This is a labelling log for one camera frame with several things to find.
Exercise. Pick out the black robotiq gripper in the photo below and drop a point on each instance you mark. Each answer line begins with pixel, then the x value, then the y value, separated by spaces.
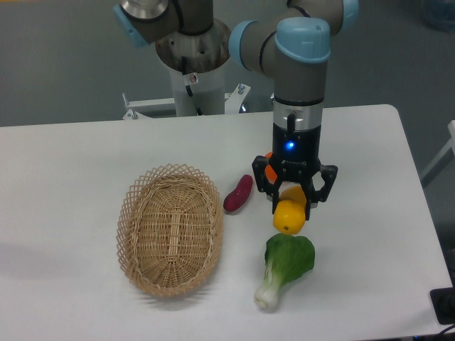
pixel 295 154

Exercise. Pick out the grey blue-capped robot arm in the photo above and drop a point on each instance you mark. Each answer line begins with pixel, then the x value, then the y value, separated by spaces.
pixel 292 49

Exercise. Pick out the yellow orange mango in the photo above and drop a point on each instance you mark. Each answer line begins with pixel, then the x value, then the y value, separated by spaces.
pixel 294 193

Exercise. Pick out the woven wicker oval basket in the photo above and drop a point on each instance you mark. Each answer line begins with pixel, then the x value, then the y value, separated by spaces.
pixel 170 230

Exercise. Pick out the orange carrot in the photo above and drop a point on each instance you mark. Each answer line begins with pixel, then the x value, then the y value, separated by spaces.
pixel 270 174

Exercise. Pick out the yellow lemon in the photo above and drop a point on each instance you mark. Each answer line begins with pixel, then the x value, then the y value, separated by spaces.
pixel 289 217

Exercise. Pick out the purple sweet potato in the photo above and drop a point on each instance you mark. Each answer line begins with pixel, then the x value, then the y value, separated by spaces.
pixel 238 197

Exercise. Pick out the green bok choy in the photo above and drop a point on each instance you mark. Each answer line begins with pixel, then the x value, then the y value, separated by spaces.
pixel 287 258

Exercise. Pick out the white furniture leg at right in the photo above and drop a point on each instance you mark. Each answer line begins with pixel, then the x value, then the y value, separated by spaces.
pixel 443 157

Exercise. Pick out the black device at table edge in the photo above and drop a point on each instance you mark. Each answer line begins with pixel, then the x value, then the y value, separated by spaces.
pixel 443 304

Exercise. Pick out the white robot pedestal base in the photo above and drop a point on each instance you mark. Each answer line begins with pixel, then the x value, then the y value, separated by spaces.
pixel 194 94

